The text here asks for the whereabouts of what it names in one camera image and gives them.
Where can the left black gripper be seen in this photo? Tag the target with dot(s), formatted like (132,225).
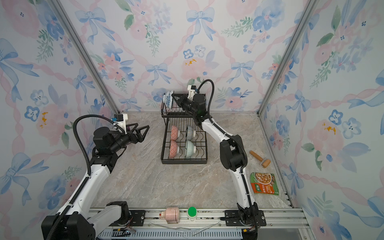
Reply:
(140,138)

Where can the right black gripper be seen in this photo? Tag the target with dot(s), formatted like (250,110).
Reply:
(183,101)

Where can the blue patterned bowl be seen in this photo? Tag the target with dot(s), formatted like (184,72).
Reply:
(168,99)

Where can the red patterned bowl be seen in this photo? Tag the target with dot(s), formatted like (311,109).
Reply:
(175,133)

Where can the dark blue striped bowl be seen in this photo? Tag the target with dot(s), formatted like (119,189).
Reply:
(190,133)

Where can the grey floral patterned bowl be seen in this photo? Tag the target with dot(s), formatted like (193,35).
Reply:
(174,149)

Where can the light green bowl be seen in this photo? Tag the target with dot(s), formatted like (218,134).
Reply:
(190,149)

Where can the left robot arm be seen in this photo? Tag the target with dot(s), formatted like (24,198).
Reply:
(72,221)

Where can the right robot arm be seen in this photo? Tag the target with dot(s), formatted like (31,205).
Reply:
(232,152)

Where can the black two-tier dish rack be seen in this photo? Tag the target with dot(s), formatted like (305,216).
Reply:
(176,116)

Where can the pink cup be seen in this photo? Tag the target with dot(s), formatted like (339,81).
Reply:
(170,215)

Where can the green lid bottle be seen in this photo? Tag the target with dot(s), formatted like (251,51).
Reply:
(192,213)

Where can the wooden roller tool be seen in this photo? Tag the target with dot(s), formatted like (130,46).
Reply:
(264,162)

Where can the orange food packet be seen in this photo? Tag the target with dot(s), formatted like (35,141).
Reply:
(264,183)

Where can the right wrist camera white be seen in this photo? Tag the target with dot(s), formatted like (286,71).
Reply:
(192,90)

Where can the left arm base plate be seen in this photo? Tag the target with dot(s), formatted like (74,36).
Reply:
(133,218)

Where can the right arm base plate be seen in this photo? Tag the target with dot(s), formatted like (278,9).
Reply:
(232,218)

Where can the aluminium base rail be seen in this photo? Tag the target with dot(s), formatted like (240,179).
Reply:
(282,224)

